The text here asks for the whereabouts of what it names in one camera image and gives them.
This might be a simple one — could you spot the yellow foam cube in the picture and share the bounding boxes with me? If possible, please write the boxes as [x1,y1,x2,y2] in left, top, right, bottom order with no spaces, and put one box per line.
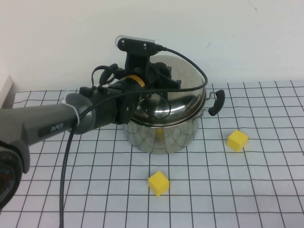
[147,171,170,197]
[227,129,249,152]

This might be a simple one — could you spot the white black-grid tablecloth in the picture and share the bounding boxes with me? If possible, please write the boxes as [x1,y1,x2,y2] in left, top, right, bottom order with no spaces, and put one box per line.
[0,79,304,228]

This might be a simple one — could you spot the black camera cable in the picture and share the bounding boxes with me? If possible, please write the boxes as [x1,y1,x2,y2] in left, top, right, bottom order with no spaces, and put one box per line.
[59,44,209,228]

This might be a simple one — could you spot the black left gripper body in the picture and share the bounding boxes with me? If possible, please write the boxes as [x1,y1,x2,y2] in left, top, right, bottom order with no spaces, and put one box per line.
[141,61,167,95]

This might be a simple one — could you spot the stainless steel pot black handles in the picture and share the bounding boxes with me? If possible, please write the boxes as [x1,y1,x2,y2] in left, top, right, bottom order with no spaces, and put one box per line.
[101,63,225,155]

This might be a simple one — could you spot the steel lid with black knob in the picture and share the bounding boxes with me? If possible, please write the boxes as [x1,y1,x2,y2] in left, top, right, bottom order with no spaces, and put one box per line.
[129,55,206,126]

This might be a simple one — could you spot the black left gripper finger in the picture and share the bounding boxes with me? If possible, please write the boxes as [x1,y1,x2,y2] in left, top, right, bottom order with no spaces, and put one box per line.
[163,78,182,96]
[158,63,172,81]

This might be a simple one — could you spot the white cable tie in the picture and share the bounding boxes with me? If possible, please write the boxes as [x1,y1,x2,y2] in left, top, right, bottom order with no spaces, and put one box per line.
[61,96,81,126]

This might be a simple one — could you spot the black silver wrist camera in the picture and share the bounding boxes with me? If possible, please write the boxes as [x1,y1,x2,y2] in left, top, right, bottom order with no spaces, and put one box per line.
[114,35,159,56]

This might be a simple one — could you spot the white ledge block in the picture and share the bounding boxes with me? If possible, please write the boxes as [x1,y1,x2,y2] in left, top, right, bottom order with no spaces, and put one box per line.
[0,75,14,110]

